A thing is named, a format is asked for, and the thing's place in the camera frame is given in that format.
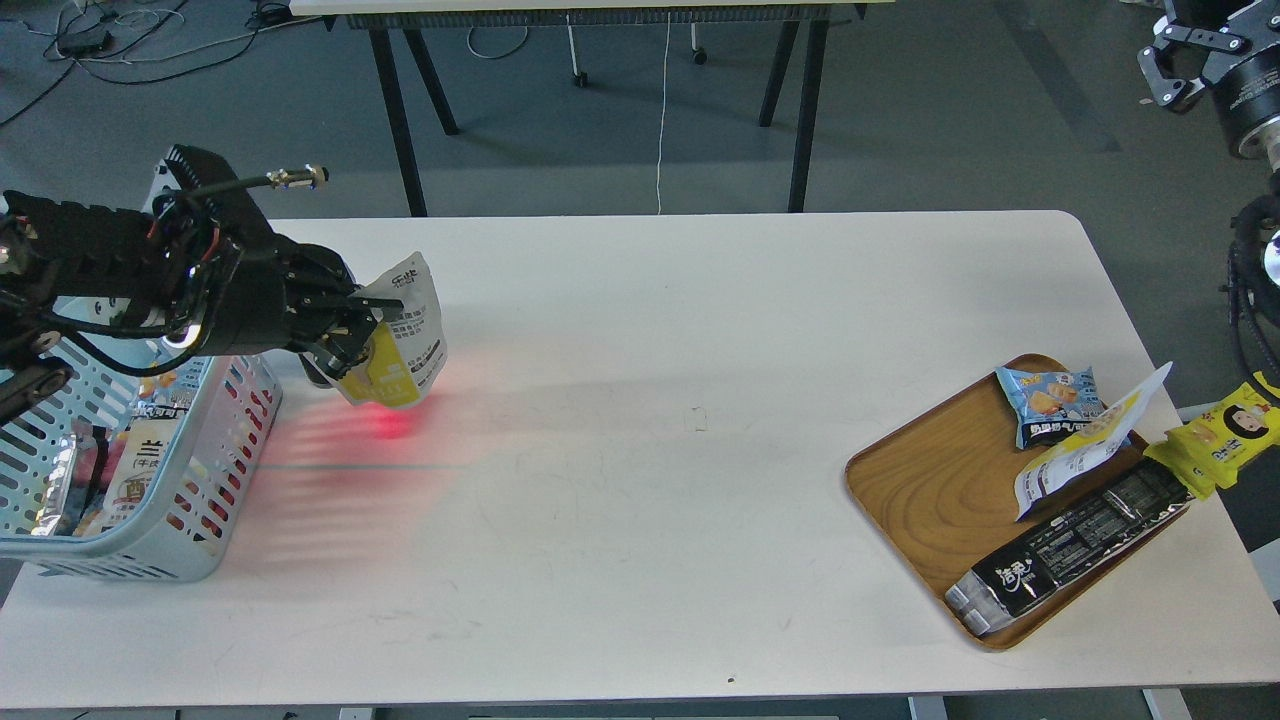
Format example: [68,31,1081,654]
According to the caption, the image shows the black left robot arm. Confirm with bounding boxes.
[3,143,404,421]

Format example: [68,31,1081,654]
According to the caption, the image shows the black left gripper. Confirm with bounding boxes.
[156,145,404,356]

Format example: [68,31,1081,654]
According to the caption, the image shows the black legged background table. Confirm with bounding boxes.
[291,0,867,219]

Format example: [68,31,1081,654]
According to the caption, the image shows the black long snack package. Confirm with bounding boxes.
[943,459,1196,637]

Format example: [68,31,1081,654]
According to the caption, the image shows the light blue plastic basket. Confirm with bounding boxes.
[0,150,283,583]

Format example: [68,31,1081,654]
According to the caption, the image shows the white hanging cable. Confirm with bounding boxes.
[655,12,671,217]

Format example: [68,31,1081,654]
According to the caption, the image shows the wooden tray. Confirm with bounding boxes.
[845,372,1194,651]

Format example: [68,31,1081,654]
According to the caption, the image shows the yellow snack packet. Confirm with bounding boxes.
[1144,373,1279,500]

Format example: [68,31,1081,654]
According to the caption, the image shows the snack packages in basket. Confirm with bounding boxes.
[29,359,209,538]

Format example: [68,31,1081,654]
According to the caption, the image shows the blue snack packet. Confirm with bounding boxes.
[995,366,1106,451]

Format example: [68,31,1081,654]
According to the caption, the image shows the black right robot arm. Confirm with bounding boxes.
[1137,1,1279,405]

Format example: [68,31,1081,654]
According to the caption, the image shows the black barcode scanner red window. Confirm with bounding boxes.
[298,348,349,388]

